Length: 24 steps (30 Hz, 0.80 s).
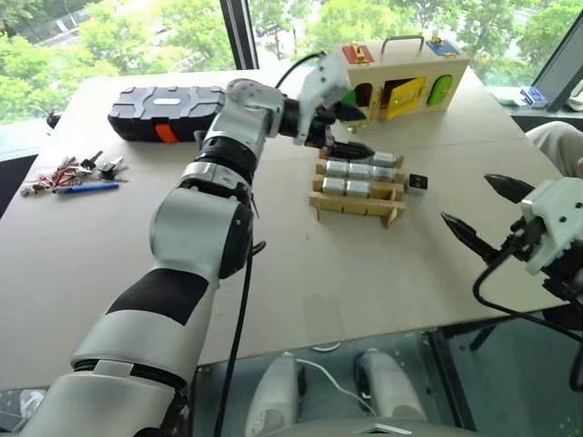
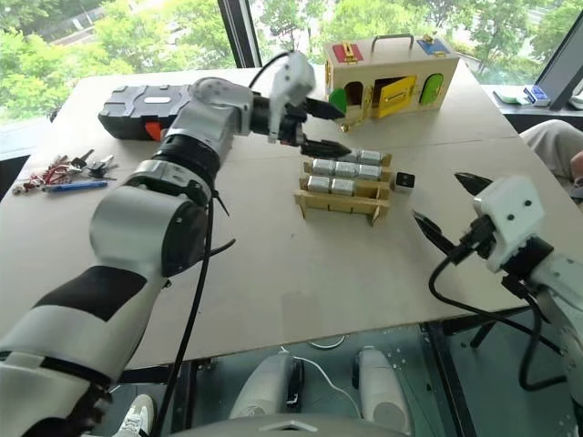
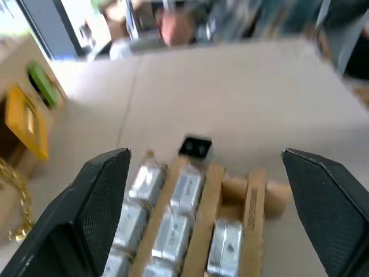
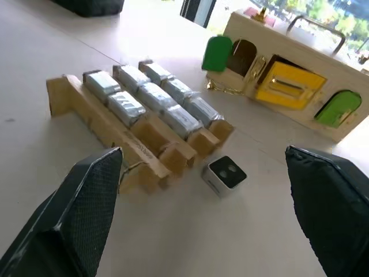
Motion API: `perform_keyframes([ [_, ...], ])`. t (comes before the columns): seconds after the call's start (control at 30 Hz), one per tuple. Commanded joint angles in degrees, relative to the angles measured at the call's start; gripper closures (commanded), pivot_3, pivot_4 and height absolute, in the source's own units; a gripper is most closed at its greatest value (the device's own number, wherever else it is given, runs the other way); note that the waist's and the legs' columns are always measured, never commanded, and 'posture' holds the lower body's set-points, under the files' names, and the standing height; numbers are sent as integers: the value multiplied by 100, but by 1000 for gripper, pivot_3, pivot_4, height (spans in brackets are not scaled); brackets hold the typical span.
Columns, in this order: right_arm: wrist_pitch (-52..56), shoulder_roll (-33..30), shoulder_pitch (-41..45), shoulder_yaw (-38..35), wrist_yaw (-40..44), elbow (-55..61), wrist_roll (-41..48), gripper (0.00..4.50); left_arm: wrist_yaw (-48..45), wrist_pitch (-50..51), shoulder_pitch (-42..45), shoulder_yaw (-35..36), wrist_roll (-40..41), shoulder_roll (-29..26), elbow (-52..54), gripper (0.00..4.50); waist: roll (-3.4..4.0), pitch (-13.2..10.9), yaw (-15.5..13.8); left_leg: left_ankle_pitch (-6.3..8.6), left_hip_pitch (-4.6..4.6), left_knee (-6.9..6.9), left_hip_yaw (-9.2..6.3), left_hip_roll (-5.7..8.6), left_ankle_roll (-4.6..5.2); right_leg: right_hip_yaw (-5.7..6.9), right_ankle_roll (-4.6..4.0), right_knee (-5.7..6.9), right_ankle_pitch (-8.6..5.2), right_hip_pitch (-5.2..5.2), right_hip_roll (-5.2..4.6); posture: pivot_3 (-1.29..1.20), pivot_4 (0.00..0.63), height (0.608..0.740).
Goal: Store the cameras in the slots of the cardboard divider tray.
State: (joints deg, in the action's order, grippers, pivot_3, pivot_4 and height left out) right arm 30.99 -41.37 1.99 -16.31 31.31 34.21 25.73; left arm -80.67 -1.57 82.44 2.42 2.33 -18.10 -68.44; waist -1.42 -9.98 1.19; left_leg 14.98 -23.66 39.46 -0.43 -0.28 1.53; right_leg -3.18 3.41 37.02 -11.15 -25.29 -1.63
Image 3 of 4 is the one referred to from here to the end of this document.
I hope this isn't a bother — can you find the green packet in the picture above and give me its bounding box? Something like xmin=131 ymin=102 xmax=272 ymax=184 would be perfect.
xmin=27 ymin=61 xmax=63 ymax=108

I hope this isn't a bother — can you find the gold chain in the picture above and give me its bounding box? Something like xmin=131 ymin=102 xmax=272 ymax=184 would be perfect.
xmin=0 ymin=157 xmax=35 ymax=242

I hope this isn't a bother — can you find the brown cardboard divider tray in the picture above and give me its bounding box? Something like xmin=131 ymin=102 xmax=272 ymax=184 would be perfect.
xmin=130 ymin=149 xmax=292 ymax=277

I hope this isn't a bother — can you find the yellow box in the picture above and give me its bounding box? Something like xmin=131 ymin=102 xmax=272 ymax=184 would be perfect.
xmin=3 ymin=85 xmax=50 ymax=160

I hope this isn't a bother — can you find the small black camera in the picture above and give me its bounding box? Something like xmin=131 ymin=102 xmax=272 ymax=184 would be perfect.
xmin=176 ymin=136 xmax=213 ymax=160

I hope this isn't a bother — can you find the silver wrapped camera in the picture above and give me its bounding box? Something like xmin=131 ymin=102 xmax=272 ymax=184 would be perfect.
xmin=113 ymin=201 xmax=151 ymax=255
xmin=102 ymin=250 xmax=137 ymax=277
xmin=206 ymin=219 xmax=244 ymax=277
xmin=142 ymin=257 xmax=182 ymax=277
xmin=128 ymin=165 xmax=168 ymax=203
xmin=150 ymin=212 xmax=194 ymax=261
xmin=169 ymin=168 xmax=206 ymax=215

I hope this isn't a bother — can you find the person in white shirt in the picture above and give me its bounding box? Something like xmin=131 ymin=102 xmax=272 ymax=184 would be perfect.
xmin=105 ymin=0 xmax=204 ymax=61

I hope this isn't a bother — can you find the dark metal rack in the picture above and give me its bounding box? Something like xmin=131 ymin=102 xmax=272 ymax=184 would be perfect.
xmin=313 ymin=0 xmax=369 ymax=79

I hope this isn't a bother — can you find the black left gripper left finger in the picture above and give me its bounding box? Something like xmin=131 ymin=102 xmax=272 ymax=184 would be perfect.
xmin=0 ymin=147 xmax=132 ymax=277

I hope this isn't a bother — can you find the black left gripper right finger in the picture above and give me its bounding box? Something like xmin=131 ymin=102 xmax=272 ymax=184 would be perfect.
xmin=281 ymin=148 xmax=369 ymax=277

